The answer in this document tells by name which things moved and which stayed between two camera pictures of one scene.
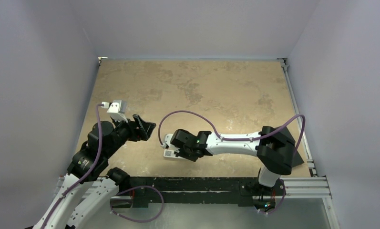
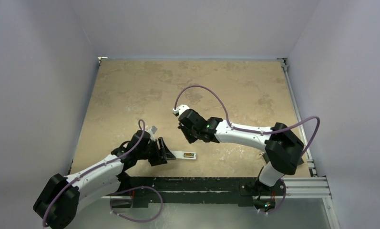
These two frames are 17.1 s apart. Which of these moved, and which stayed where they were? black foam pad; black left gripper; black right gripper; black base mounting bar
Moved: black right gripper; black left gripper
Stayed: black base mounting bar; black foam pad
